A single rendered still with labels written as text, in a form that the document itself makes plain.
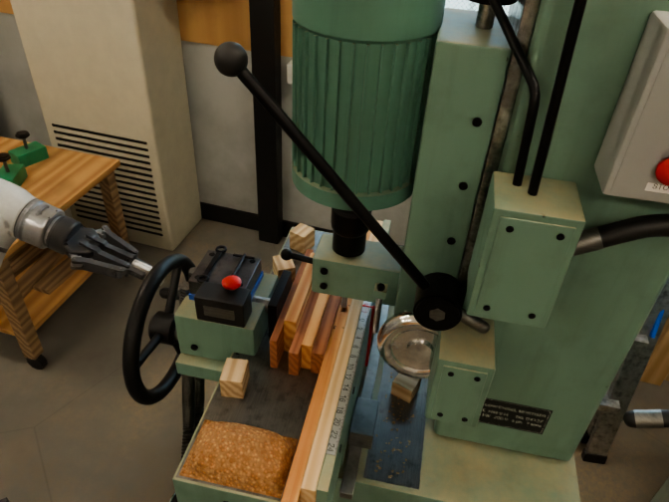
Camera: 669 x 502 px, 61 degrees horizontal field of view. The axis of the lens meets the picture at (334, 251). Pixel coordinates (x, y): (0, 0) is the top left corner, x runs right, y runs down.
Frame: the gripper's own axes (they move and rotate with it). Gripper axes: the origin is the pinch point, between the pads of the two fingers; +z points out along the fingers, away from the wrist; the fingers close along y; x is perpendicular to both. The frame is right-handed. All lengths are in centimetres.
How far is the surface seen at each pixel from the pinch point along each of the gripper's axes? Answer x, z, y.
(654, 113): -78, 48, -29
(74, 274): 86, -44, 61
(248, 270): -24.6, 19.5, -12.4
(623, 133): -75, 47, -28
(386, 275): -38, 39, -15
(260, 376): -17.2, 28.4, -25.3
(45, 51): 31, -89, 107
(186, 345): -11.9, 15.5, -21.6
